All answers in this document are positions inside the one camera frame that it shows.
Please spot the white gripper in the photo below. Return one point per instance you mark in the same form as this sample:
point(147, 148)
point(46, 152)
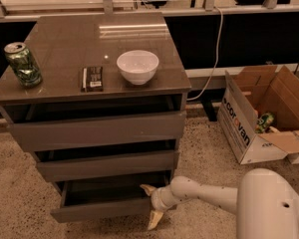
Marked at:
point(158, 198)

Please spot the grey bottom drawer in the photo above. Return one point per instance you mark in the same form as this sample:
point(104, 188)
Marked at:
point(107, 197)

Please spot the grey drawer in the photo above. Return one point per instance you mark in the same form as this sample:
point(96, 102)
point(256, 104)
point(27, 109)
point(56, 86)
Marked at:
point(73, 133)
point(111, 165)
point(107, 197)

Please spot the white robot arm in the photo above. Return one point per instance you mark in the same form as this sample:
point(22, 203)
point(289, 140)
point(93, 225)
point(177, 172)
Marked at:
point(265, 205)

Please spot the grey middle drawer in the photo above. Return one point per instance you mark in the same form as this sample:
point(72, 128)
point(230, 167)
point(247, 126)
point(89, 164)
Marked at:
point(111, 165)

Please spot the grey top drawer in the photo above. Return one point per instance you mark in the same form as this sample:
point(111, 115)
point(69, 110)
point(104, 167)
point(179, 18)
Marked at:
point(73, 133)

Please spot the grey three-drawer cabinet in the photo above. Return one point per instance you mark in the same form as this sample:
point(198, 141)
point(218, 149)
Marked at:
point(64, 46)

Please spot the open cardboard box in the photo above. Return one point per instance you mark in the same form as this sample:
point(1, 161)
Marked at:
point(257, 90)

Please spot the white bowl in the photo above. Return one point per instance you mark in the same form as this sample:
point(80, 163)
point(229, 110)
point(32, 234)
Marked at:
point(137, 66)

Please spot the black snack bar wrapper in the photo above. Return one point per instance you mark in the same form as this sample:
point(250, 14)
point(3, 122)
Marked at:
point(92, 79)

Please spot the green can in box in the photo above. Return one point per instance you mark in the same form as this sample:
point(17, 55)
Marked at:
point(264, 122)

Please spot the green soda can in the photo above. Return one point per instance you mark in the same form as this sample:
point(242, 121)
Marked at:
point(23, 64)

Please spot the metal window railing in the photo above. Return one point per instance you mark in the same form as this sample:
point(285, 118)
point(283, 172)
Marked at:
point(149, 0)

